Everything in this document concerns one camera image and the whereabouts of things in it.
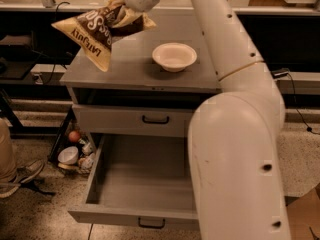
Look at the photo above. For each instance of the brown chip bag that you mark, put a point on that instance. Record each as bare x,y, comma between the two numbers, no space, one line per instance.
95,31

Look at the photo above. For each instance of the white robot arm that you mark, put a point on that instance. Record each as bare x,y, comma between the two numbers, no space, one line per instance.
232,136

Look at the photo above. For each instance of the white bowl on counter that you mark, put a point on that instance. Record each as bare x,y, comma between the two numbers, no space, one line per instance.
174,57

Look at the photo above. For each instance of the closed grey upper drawer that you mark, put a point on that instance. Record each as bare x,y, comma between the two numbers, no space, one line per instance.
127,120

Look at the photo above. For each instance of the grey drawer cabinet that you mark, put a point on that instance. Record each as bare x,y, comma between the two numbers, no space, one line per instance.
134,79

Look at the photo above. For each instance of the open grey bottom drawer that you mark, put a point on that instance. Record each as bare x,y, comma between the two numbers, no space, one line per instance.
139,176

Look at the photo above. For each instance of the red apple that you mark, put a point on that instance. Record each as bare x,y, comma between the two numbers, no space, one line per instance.
74,136

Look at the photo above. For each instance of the small can in basket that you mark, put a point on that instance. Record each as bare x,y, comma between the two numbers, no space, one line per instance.
87,149

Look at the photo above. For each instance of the black power adapter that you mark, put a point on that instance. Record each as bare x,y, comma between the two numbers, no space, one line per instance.
279,73

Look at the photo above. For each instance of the white bowl in basket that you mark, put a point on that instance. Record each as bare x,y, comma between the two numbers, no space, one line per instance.
68,156

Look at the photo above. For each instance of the white crumpled item in basket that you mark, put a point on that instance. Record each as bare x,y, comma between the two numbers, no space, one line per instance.
86,162

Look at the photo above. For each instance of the person's beige trouser leg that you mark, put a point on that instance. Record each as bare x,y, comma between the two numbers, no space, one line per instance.
8,162

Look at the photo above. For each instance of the person's sneaker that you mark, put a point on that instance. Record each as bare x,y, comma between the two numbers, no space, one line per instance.
24,175

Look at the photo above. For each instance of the cardboard box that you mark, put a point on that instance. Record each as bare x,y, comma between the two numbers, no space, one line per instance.
304,216

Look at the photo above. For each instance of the black upper drawer handle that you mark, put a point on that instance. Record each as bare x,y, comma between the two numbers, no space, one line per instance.
163,121

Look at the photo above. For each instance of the black drawer handle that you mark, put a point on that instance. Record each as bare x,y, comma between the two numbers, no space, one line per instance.
151,224
163,121

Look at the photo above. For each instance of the black bottom drawer handle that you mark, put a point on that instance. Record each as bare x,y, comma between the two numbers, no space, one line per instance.
151,224

